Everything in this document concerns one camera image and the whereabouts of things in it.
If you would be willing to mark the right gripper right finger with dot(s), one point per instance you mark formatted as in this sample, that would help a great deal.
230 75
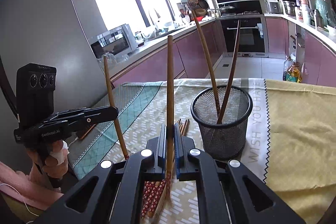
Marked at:
228 192

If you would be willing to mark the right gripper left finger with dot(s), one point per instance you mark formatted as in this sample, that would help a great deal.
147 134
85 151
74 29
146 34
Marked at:
111 192

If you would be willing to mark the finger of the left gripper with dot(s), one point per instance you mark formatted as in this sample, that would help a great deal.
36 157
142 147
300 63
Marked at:
89 115

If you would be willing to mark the dark wooden chopstick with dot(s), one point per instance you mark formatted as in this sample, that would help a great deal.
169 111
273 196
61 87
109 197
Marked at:
170 115

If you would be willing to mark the wooden chopstick bundle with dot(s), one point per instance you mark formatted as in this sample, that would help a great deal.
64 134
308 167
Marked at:
183 126
231 75
148 185
208 61

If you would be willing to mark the pink sleeve forearm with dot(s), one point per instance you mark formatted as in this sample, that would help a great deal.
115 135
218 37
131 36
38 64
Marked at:
19 187

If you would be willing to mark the left hand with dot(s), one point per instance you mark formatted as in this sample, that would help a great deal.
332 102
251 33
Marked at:
52 167

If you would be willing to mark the black mesh utensil cup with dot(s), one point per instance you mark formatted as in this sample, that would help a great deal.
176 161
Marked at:
227 140

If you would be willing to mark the clear plastic bag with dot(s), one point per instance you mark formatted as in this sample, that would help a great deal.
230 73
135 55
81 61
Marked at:
111 59

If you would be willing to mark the patterned tablecloth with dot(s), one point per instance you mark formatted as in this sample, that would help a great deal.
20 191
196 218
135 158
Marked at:
289 143

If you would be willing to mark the silver countertop microwave oven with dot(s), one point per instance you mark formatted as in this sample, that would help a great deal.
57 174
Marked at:
118 41

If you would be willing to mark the cooking oil bottle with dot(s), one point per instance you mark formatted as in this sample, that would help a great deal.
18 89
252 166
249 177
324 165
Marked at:
291 71

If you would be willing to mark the black built-in oven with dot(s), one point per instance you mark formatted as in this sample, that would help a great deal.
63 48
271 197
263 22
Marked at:
253 37

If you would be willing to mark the pink lower cabinets right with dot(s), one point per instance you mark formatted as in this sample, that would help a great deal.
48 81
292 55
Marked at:
313 48

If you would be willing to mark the silver rice cooker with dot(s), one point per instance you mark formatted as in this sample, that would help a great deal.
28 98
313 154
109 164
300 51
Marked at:
273 7

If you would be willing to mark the steel stock pot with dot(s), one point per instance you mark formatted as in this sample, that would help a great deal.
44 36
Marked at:
289 8

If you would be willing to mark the black camera box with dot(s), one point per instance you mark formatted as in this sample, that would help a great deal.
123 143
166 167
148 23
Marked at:
35 88

